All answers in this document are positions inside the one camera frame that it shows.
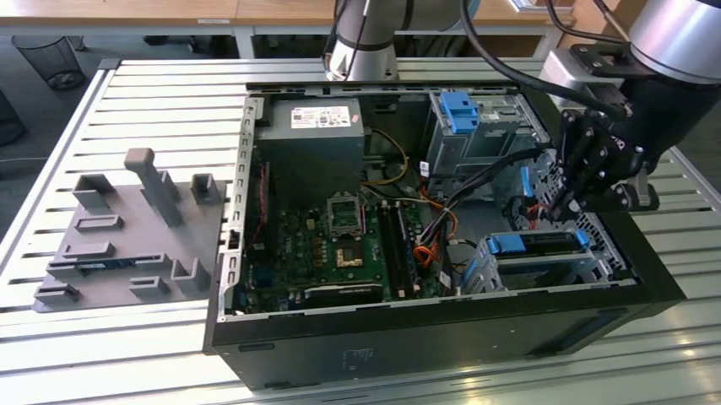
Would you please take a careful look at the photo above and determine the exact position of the grey parts rack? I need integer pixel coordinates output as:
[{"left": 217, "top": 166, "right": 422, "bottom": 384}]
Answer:
[{"left": 32, "top": 147, "right": 227, "bottom": 314}]

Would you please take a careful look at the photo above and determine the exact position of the dark RAM stick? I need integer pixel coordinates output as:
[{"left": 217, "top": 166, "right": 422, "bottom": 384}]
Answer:
[{"left": 47, "top": 259, "right": 136, "bottom": 273}]

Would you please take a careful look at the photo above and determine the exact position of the gold square chipset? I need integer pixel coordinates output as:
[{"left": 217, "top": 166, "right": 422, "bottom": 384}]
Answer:
[{"left": 335, "top": 247, "right": 365, "bottom": 268}]

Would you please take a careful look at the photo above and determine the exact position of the black PC case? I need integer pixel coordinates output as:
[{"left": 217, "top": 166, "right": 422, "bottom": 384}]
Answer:
[{"left": 202, "top": 78, "right": 689, "bottom": 392}]

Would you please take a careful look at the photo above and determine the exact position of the multicoloured wire bundle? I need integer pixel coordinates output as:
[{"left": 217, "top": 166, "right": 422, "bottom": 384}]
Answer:
[{"left": 393, "top": 196, "right": 458, "bottom": 246}]

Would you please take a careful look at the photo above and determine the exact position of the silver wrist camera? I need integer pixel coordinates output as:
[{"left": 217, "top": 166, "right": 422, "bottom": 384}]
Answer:
[{"left": 538, "top": 48, "right": 624, "bottom": 105}]

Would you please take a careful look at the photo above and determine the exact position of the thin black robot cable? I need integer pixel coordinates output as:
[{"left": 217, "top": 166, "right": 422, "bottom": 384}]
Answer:
[
  {"left": 597, "top": 0, "right": 632, "bottom": 41},
  {"left": 544, "top": 0, "right": 636, "bottom": 46}
]

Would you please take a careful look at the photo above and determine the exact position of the black RAM slot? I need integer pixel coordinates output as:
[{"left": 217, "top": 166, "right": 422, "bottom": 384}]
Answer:
[
  {"left": 394, "top": 200, "right": 422, "bottom": 292},
  {"left": 378, "top": 201, "right": 406, "bottom": 296}
]

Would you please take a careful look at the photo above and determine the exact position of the metal disk bay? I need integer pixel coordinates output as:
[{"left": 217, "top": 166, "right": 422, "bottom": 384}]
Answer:
[{"left": 458, "top": 229, "right": 641, "bottom": 296}]

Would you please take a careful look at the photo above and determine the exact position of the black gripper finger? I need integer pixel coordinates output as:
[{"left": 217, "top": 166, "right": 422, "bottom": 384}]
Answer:
[
  {"left": 584, "top": 181, "right": 661, "bottom": 212},
  {"left": 549, "top": 109, "right": 617, "bottom": 223}
]

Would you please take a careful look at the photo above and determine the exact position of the metal drive cage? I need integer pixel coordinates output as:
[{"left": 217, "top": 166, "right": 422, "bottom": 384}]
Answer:
[{"left": 425, "top": 90, "right": 557, "bottom": 191}]

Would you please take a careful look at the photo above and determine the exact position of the hard disk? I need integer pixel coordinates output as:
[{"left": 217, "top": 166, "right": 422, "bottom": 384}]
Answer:
[{"left": 484, "top": 229, "right": 593, "bottom": 257}]

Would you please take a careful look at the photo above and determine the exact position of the thin red wire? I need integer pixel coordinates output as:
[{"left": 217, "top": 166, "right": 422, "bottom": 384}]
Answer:
[{"left": 255, "top": 162, "right": 273, "bottom": 238}]

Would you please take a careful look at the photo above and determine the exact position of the yellow wire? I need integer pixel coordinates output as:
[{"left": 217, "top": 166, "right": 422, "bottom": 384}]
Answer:
[{"left": 359, "top": 128, "right": 410, "bottom": 186}]

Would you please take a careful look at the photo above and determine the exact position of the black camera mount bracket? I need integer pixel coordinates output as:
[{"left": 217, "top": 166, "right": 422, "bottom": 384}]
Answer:
[{"left": 568, "top": 41, "right": 672, "bottom": 81}]

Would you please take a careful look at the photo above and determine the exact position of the black arm base cable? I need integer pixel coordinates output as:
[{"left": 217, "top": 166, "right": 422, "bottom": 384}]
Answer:
[{"left": 323, "top": 0, "right": 371, "bottom": 81}]

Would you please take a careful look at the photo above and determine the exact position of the thick black cable bundle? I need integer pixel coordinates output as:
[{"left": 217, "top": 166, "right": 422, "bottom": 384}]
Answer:
[{"left": 442, "top": 148, "right": 558, "bottom": 212}]

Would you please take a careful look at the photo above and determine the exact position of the CPU socket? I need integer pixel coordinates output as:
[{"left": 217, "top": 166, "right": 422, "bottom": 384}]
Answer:
[{"left": 326, "top": 192, "right": 369, "bottom": 240}]

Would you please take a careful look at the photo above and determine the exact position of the green motherboard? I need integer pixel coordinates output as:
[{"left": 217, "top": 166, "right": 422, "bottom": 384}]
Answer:
[{"left": 234, "top": 189, "right": 452, "bottom": 316}]

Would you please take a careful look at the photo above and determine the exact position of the wooden cabinet panel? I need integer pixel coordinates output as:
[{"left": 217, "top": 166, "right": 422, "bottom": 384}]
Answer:
[{"left": 554, "top": 0, "right": 649, "bottom": 60}]

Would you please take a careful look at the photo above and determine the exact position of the black mesh wastebasket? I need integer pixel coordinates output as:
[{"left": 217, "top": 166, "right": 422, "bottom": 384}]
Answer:
[{"left": 11, "top": 34, "right": 87, "bottom": 89}]

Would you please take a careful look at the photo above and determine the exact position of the red disk wire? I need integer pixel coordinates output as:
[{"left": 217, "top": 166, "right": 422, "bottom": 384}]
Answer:
[{"left": 521, "top": 202, "right": 560, "bottom": 223}]

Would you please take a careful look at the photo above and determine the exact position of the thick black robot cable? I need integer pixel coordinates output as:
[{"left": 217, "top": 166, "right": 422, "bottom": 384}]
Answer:
[{"left": 458, "top": 0, "right": 621, "bottom": 119}]

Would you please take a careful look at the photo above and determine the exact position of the orange flat wire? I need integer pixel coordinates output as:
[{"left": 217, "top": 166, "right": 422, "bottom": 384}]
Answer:
[{"left": 414, "top": 246, "right": 448, "bottom": 267}]

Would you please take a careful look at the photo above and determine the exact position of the blue drive latch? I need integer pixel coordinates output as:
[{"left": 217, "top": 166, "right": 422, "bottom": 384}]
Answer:
[{"left": 441, "top": 91, "right": 481, "bottom": 135}]

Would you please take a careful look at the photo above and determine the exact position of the wooden desk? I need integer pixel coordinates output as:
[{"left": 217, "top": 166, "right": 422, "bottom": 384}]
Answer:
[{"left": 0, "top": 0, "right": 576, "bottom": 58}]

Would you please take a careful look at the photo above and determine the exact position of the grey power supply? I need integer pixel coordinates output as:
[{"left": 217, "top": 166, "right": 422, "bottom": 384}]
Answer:
[{"left": 254, "top": 97, "right": 367, "bottom": 197}]

